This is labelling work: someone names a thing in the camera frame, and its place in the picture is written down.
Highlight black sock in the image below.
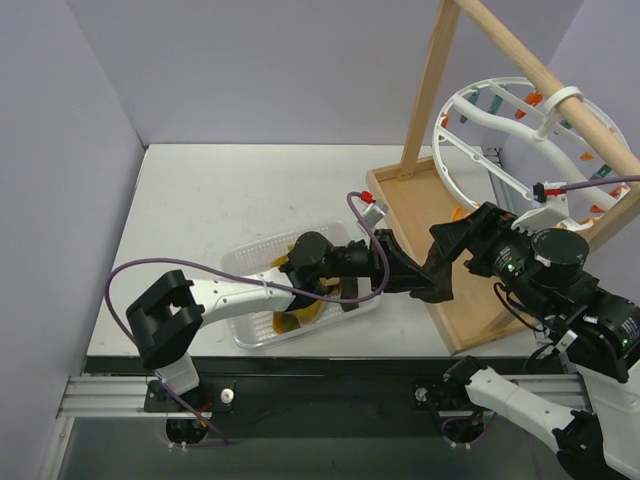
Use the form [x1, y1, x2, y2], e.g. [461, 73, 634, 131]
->
[338, 277, 360, 313]
[409, 243, 454, 304]

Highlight orange clip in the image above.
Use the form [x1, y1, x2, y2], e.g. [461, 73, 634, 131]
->
[451, 206, 470, 221]

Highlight white round sock hanger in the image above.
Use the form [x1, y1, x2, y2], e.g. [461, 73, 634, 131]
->
[432, 77, 630, 230]

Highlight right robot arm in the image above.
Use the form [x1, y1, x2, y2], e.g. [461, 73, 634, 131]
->
[430, 202, 639, 479]

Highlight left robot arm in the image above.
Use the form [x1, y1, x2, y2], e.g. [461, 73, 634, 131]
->
[126, 229, 435, 411]

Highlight white plastic basket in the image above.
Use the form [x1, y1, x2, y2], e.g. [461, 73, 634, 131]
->
[216, 220, 381, 349]

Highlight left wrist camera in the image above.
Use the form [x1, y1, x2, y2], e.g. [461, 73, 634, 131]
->
[360, 191, 389, 229]

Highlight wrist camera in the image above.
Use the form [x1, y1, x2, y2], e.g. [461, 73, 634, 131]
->
[511, 182, 569, 235]
[360, 191, 389, 229]

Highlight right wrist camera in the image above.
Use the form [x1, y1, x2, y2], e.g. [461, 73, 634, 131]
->
[511, 182, 569, 235]

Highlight wooden drying rack frame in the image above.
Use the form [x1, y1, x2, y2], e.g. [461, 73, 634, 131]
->
[366, 0, 640, 356]

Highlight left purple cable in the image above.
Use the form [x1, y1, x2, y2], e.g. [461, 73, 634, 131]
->
[105, 191, 391, 446]

